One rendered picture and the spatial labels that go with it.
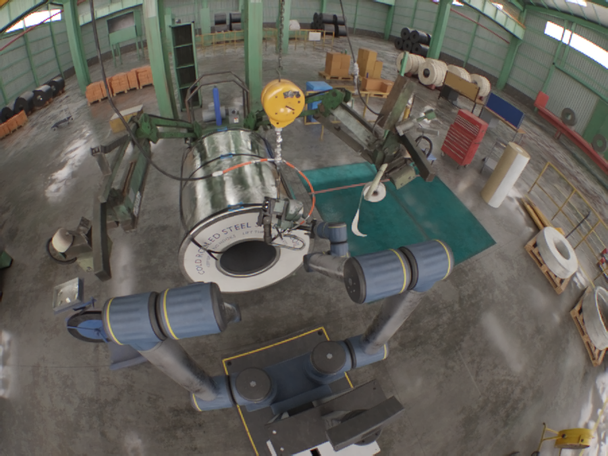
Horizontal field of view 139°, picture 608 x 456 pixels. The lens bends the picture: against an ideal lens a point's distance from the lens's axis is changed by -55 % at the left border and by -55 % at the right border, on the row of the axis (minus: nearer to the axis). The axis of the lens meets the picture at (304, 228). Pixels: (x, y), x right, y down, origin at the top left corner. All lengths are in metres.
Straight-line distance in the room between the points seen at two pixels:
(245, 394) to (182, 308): 0.82
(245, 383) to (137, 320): 0.82
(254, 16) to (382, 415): 5.95
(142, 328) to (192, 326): 0.15
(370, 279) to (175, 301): 0.53
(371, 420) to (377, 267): 0.44
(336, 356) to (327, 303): 1.45
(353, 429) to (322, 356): 1.02
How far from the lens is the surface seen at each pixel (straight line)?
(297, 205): 1.63
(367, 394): 0.85
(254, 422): 2.22
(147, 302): 0.73
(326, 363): 1.42
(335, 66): 10.42
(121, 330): 0.77
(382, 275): 0.73
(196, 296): 0.68
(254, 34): 5.91
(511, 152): 5.24
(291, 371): 1.76
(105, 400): 3.22
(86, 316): 2.39
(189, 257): 2.04
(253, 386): 1.40
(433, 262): 0.84
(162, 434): 2.85
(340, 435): 0.43
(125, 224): 1.34
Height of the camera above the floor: 2.55
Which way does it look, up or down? 49 degrees down
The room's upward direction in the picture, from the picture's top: 6 degrees clockwise
